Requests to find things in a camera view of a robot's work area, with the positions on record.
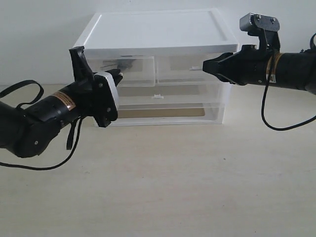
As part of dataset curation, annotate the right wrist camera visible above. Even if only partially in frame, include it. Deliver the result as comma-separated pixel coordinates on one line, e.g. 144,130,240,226
239,13,280,51

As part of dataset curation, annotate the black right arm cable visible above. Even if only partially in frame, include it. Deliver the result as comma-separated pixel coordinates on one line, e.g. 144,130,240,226
260,32,316,131

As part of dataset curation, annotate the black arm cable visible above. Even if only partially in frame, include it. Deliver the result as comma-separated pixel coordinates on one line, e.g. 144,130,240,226
0,79,84,171
260,32,316,131

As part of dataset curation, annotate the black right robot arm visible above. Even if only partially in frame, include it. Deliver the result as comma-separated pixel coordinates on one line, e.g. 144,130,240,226
202,44,316,95

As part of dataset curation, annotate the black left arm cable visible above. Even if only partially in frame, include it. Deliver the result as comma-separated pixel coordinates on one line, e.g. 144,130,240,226
0,79,84,171

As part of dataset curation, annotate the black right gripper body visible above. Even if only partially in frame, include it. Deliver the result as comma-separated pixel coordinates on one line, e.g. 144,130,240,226
230,44,270,85

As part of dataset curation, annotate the clear bottom wide drawer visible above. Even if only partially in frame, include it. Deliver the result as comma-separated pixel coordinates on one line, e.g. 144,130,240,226
114,104,225,126

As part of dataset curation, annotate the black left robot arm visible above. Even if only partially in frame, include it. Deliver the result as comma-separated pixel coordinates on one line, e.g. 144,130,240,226
0,46,123,158

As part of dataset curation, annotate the white plastic drawer cabinet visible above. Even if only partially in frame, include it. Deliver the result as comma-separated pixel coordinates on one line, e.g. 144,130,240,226
73,8,239,127

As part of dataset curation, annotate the key bunch with blue tag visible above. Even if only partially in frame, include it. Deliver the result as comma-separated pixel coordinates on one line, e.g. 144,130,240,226
101,59,135,70

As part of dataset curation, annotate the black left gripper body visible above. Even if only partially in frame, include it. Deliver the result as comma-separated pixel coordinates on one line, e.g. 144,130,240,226
74,72,104,119

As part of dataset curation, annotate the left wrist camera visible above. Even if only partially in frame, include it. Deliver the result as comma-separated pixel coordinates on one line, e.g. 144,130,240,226
93,72,119,128

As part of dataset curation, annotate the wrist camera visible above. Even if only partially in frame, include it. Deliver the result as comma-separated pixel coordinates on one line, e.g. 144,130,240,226
239,13,280,51
93,72,119,128

